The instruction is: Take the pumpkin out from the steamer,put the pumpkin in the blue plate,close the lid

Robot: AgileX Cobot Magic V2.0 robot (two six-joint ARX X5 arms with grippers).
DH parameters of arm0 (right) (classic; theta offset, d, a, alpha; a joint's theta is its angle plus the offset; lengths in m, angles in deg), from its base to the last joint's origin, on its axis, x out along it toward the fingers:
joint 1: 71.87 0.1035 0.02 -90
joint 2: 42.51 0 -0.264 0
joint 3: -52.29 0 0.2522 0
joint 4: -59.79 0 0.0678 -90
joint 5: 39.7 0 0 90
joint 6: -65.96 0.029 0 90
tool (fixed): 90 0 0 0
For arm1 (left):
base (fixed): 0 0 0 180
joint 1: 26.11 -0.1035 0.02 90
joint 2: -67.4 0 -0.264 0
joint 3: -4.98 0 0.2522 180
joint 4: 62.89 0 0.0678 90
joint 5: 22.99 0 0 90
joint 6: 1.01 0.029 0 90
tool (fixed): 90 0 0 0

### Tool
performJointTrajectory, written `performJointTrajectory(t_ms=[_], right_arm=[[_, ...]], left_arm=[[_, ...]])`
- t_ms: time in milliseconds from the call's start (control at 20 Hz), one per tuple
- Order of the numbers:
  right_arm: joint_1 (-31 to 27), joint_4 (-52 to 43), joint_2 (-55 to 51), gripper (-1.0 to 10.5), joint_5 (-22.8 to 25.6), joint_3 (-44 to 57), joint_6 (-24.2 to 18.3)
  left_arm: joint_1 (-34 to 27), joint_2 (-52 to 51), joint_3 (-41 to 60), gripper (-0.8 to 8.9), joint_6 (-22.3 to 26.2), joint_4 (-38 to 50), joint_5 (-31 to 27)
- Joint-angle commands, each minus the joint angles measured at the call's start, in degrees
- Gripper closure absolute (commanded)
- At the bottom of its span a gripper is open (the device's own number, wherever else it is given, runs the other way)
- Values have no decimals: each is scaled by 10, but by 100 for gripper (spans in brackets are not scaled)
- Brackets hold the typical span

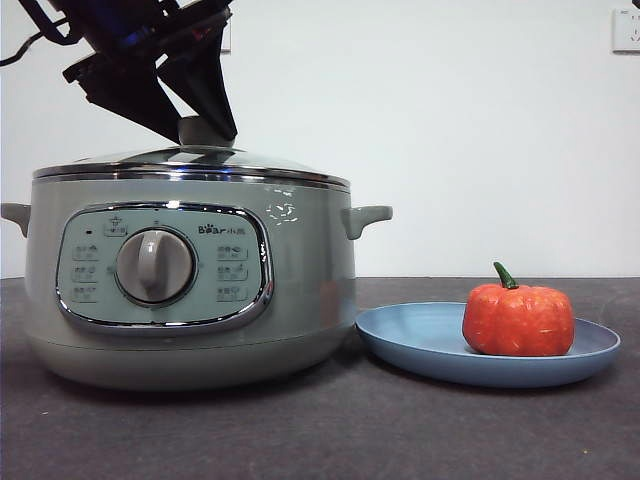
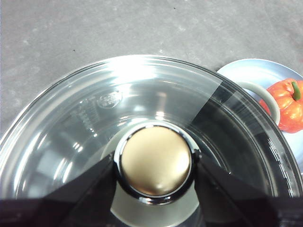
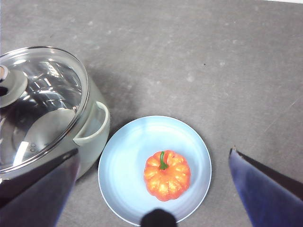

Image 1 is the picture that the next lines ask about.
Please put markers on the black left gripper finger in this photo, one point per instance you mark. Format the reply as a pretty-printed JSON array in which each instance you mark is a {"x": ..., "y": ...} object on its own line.
[
  {"x": 207, "y": 80},
  {"x": 130, "y": 92}
]

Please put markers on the glass lid with green knob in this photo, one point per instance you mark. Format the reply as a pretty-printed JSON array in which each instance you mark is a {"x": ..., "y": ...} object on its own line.
[{"x": 200, "y": 160}]

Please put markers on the orange pumpkin with green stem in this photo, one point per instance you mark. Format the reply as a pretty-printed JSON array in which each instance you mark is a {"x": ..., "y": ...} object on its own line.
[{"x": 517, "y": 320}]

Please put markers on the pale green electric steamer pot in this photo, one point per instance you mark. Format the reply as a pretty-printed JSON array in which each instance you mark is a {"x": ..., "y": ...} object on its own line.
[{"x": 300, "y": 270}]

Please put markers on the blue plate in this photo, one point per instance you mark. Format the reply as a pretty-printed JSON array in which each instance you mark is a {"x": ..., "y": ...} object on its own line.
[{"x": 415, "y": 335}]

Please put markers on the grey control dial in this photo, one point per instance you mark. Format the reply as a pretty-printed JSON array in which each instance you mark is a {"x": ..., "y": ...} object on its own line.
[{"x": 155, "y": 267}]

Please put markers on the white wall socket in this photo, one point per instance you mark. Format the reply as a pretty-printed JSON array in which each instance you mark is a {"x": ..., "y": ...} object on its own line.
[
  {"x": 226, "y": 40},
  {"x": 627, "y": 32}
]

